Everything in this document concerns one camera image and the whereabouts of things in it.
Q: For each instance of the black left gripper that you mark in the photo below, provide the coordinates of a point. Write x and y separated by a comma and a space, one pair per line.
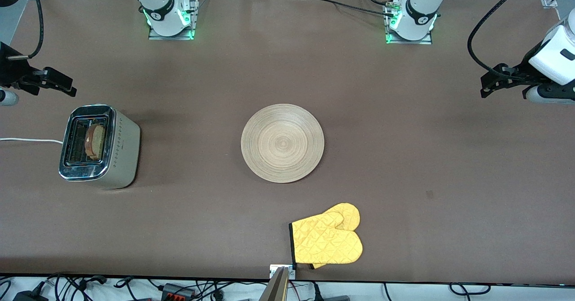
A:
524, 69

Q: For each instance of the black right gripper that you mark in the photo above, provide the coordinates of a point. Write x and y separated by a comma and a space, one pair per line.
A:
11, 68

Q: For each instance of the bread slice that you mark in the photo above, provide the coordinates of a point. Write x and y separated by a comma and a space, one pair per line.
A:
95, 141

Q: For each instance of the round wooden plate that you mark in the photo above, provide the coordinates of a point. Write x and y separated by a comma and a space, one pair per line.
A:
283, 143

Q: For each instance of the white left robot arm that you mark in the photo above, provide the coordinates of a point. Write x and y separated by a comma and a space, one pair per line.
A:
559, 54

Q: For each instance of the silver two-slot toaster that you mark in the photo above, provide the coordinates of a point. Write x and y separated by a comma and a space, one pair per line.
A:
121, 157

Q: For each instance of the black power adapter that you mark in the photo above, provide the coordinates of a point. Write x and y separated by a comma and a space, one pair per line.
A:
29, 296

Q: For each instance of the yellow quilted oven mitt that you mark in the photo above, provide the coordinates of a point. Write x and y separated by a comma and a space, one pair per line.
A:
328, 242

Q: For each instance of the black orange connector block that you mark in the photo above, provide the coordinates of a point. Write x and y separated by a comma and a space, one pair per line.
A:
177, 291

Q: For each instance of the metal table corner bracket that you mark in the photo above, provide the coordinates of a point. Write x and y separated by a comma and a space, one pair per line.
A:
549, 2

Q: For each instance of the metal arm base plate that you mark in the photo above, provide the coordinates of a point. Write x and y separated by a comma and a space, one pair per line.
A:
193, 18
409, 42

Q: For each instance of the small metal table bracket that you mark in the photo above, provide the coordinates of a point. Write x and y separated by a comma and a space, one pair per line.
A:
275, 269

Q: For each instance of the tan camera mount bar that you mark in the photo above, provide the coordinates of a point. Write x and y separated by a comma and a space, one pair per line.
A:
276, 289

